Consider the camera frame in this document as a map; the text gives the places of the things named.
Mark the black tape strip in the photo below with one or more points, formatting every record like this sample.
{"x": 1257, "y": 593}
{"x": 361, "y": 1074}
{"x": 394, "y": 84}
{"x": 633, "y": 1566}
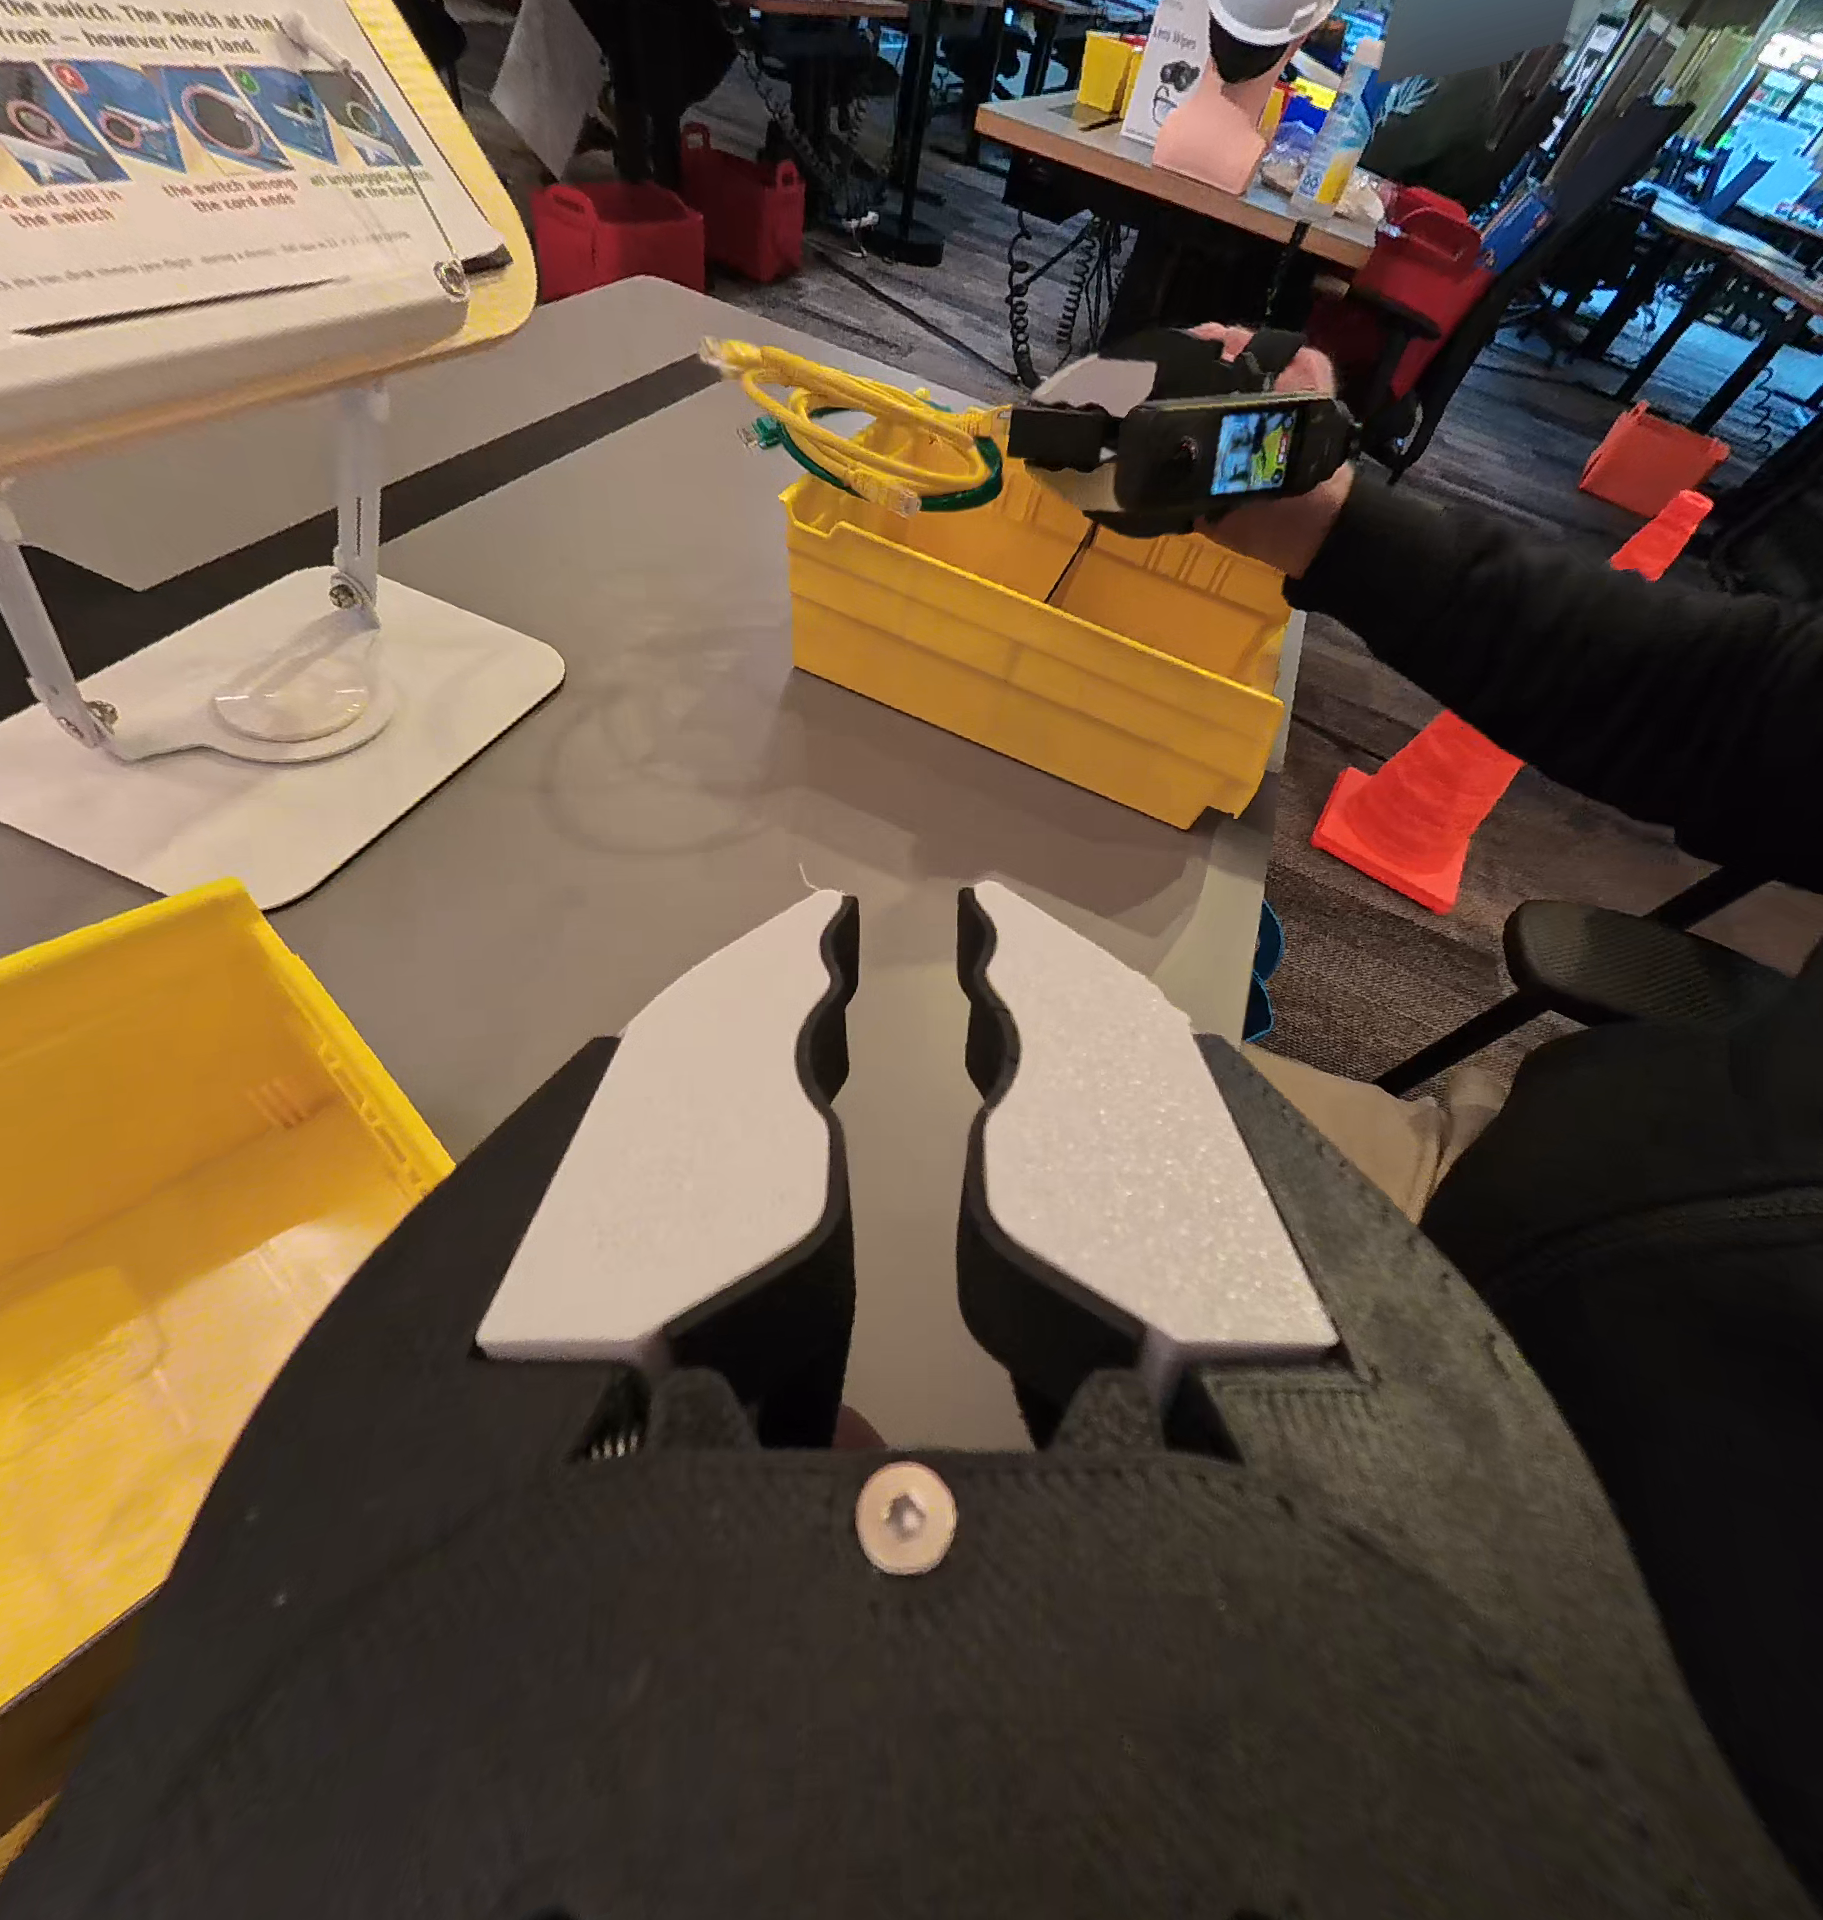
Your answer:
{"x": 551, "y": 436}

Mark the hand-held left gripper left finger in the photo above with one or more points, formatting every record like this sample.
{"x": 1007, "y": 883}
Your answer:
{"x": 657, "y": 1172}

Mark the white instruction sheet stand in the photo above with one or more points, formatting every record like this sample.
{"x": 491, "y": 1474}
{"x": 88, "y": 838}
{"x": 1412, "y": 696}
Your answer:
{"x": 177, "y": 345}

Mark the wooden desk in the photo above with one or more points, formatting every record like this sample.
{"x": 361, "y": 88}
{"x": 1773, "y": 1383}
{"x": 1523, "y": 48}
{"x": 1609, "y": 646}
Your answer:
{"x": 1753, "y": 271}

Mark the pink mannequin head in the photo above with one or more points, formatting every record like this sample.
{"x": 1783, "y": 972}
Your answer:
{"x": 1212, "y": 136}

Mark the wooden table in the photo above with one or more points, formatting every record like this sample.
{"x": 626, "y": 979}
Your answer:
{"x": 1063, "y": 141}

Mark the yellow divided plastic bin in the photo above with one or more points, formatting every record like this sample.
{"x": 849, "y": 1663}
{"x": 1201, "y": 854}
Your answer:
{"x": 1001, "y": 660}

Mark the person's leg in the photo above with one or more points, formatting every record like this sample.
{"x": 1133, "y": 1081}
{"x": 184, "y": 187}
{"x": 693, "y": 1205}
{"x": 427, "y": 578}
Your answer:
{"x": 1375, "y": 1126}

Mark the black pole stand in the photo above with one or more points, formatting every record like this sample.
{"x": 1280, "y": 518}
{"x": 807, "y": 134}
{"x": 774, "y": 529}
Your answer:
{"x": 913, "y": 118}

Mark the grey cloth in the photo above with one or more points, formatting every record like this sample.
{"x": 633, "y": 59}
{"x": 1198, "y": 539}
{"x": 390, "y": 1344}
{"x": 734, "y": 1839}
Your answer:
{"x": 545, "y": 77}

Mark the clear plastic bottle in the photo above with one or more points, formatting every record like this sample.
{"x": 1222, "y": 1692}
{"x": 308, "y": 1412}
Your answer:
{"x": 1333, "y": 141}

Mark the orange traffic cone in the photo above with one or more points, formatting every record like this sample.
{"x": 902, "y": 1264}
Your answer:
{"x": 1659, "y": 539}
{"x": 1412, "y": 813}

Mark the black office chair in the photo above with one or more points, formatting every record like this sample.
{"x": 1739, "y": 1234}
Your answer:
{"x": 1618, "y": 953}

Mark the small yellow bin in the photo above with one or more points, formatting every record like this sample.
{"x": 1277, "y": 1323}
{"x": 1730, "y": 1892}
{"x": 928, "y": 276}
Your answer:
{"x": 1106, "y": 67}

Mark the white product box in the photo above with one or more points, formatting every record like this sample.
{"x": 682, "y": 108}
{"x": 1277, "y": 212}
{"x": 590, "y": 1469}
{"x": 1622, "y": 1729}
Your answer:
{"x": 1175, "y": 82}

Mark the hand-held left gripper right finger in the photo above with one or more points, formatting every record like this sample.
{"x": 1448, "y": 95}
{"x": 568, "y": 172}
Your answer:
{"x": 1138, "y": 1185}

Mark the white hard hat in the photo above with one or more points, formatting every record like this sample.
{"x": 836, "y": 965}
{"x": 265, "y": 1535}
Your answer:
{"x": 1273, "y": 16}

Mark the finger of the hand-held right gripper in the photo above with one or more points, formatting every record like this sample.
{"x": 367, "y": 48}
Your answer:
{"x": 1100, "y": 386}
{"x": 1106, "y": 492}

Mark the orange bin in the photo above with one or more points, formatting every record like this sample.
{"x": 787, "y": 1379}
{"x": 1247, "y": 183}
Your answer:
{"x": 1655, "y": 459}

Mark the black mesh chair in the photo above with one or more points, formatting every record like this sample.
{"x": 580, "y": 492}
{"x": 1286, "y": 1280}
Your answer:
{"x": 1570, "y": 226}

